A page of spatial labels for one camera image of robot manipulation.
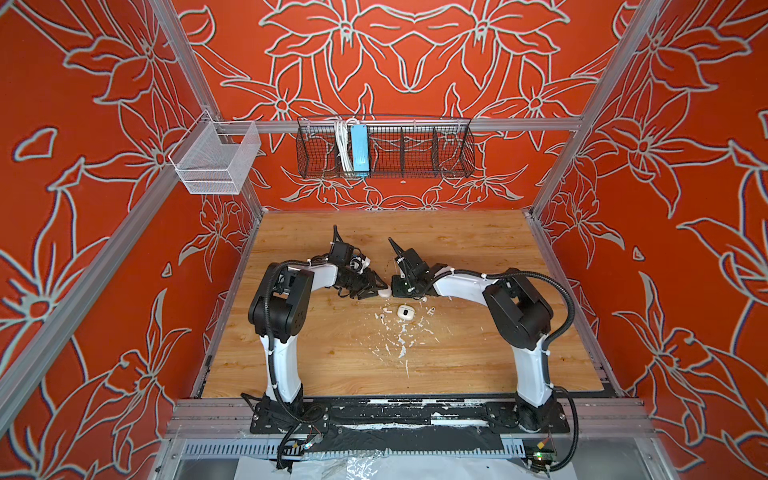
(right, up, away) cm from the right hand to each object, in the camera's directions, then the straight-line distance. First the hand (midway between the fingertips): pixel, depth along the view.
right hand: (391, 286), depth 97 cm
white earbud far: (+12, -7, -5) cm, 15 cm away
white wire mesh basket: (-57, +42, -5) cm, 71 cm away
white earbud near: (-3, -9, -7) cm, 12 cm away
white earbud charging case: (+4, -7, -7) cm, 11 cm away
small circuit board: (+34, -36, -29) cm, 57 cm away
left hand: (-3, 0, -1) cm, 3 cm away
